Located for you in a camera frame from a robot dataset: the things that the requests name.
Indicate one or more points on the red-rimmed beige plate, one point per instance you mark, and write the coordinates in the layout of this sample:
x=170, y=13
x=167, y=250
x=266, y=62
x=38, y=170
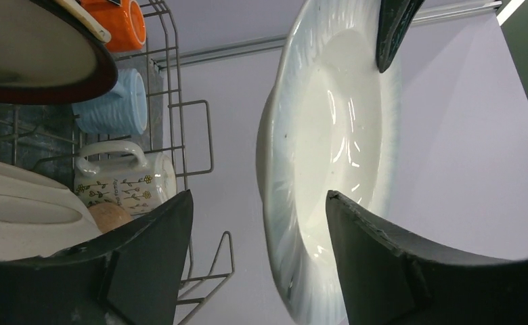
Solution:
x=48, y=57

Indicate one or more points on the orange mug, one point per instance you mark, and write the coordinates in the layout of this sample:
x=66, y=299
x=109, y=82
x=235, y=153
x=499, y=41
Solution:
x=123, y=20

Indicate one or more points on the plain white plate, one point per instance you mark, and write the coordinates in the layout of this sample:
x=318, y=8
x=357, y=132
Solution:
x=330, y=122

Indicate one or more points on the beige brown-rimmed bowl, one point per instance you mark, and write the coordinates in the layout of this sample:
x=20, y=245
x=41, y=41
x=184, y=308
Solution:
x=109, y=216

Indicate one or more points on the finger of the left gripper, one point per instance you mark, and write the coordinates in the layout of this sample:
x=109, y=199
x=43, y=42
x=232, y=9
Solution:
x=395, y=17

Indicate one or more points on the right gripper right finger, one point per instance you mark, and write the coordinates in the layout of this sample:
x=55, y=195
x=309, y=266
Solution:
x=389, y=275

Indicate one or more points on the grey wire dish rack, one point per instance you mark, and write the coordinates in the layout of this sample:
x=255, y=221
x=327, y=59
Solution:
x=46, y=139

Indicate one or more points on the white floral mug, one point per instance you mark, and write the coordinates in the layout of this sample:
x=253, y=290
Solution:
x=120, y=172

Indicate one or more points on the light blue mug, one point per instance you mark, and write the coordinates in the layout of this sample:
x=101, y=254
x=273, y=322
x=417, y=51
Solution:
x=121, y=111

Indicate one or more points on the cream divided plate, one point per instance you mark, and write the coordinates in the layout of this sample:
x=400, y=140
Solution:
x=39, y=216

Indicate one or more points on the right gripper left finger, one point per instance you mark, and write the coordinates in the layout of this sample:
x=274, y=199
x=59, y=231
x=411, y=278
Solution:
x=130, y=275

